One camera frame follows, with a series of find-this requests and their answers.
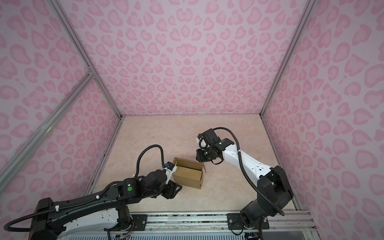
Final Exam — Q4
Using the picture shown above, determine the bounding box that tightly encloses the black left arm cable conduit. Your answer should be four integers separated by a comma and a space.
134, 144, 166, 178

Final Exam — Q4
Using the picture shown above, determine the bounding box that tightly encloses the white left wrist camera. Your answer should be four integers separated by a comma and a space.
163, 162, 177, 185

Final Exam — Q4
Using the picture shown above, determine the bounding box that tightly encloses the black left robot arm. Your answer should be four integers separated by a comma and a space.
29, 170, 182, 240

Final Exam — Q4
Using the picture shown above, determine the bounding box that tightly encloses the aluminium back right corner post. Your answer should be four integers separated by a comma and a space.
260, 0, 319, 119

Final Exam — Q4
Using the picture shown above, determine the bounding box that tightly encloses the aluminium back left corner post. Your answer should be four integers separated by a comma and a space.
47, 0, 123, 120

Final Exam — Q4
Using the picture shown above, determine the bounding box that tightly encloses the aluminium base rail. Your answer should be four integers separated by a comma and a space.
56, 209, 319, 240

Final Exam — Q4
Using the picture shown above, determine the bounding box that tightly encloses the aluminium diagonal left wall bar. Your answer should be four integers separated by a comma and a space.
1, 71, 95, 193

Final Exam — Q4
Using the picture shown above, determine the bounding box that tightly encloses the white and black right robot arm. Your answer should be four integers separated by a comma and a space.
196, 127, 294, 229

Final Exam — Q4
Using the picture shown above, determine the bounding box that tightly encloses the brown cardboard paper box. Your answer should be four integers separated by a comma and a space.
173, 158, 207, 190

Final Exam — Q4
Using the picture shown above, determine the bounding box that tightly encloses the aluminium corner post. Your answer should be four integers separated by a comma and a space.
47, 0, 123, 120
260, 0, 319, 119

